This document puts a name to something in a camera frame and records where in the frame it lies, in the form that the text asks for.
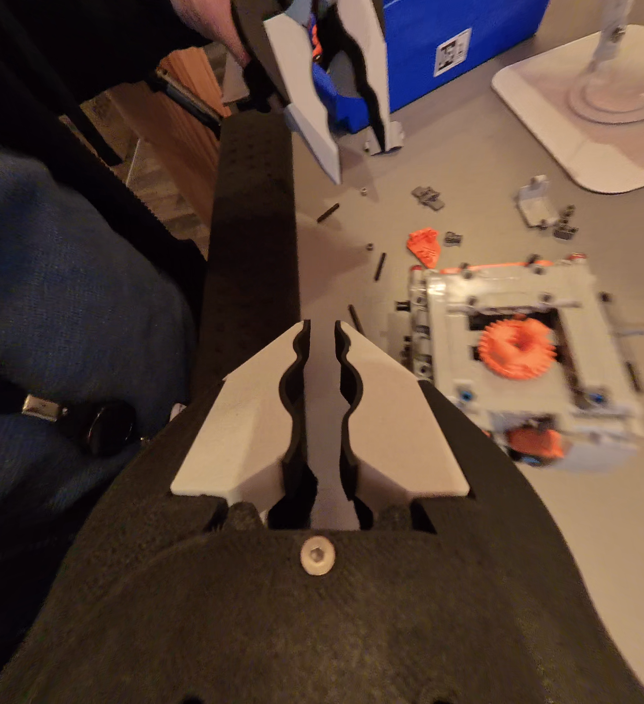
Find person's left forearm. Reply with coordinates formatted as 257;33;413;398
14;0;213;67

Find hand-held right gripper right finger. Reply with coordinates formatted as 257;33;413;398
333;319;473;531

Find blue bin with square tag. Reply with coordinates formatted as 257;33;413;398
311;0;550;135

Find grey orange toy brick assembly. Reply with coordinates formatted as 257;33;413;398
394;256;644;472

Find grey track link piece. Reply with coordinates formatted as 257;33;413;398
412;185;446;212

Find metal key clip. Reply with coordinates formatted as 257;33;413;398
20;394;70;424

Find white book stand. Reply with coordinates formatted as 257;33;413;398
493;22;644;195

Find black perforated armrest pad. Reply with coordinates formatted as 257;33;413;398
190;110;301;408

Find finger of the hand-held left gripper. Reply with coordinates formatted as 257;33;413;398
262;11;353;188
339;0;405;153

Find black key fob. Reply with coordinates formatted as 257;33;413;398
80;402;138;457

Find person's jeans leg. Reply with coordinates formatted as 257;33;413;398
0;99;207;551

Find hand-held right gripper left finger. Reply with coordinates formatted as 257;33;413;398
169;319;320;529

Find orange brick panel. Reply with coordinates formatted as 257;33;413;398
407;228;444;268

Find light grey curved brick panel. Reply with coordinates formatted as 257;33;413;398
517;174;559;230

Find person's left hand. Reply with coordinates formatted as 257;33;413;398
174;0;251;67

